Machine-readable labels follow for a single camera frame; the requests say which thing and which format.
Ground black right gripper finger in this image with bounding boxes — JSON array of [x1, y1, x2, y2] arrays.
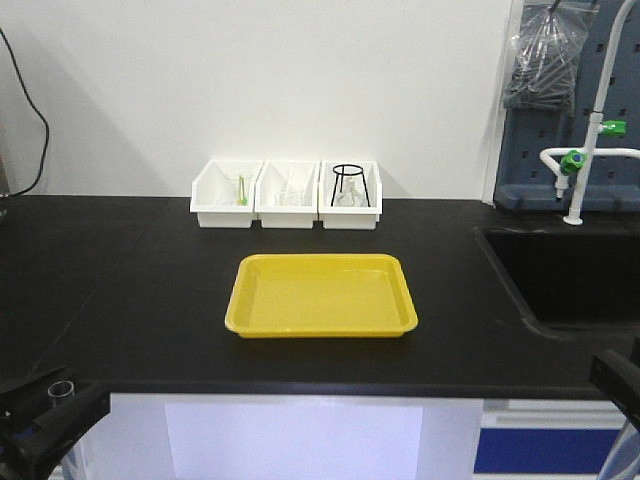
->
[[588, 351, 639, 430]]

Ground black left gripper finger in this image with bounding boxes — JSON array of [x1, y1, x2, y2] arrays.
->
[[1, 366, 70, 425], [1, 383, 111, 479]]

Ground short transparent test tube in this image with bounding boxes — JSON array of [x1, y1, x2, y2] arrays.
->
[[47, 380, 84, 480]]

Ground tall transparent test tube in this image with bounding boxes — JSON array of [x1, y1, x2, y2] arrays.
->
[[597, 421, 639, 480]]

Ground yellow plastic tray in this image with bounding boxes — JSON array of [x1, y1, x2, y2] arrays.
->
[[225, 253, 419, 338]]

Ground black lab sink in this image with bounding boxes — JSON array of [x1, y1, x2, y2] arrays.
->
[[475, 227, 639, 338]]

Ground white blue cabinet front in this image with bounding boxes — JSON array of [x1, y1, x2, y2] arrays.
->
[[64, 394, 624, 479]]

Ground blue pegboard drying rack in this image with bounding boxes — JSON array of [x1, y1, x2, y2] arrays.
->
[[493, 1, 639, 212]]

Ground white lab faucet green knobs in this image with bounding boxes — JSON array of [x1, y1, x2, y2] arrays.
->
[[539, 0, 639, 226]]

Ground white left storage bin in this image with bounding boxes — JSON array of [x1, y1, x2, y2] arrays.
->
[[190, 159, 264, 229]]

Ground white storage bin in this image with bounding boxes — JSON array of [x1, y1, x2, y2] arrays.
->
[[318, 160, 383, 230], [190, 159, 264, 229], [255, 160, 320, 229]]

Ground glass flask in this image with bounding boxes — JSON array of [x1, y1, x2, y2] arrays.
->
[[334, 178, 366, 208]]

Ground white right storage bin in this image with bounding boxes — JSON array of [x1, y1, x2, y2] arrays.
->
[[318, 160, 383, 230]]

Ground glassware in middle bin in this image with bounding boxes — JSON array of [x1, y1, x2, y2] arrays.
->
[[274, 165, 306, 207]]

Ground plastic bag of pegs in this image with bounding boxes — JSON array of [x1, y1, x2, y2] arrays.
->
[[502, 1, 599, 116]]

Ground white middle storage bin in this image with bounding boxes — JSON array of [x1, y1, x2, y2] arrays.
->
[[255, 160, 320, 229]]

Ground black cable on wall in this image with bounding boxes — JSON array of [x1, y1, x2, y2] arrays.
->
[[0, 27, 51, 199]]

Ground black wire tripod stand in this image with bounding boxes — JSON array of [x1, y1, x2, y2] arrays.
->
[[330, 163, 371, 207]]

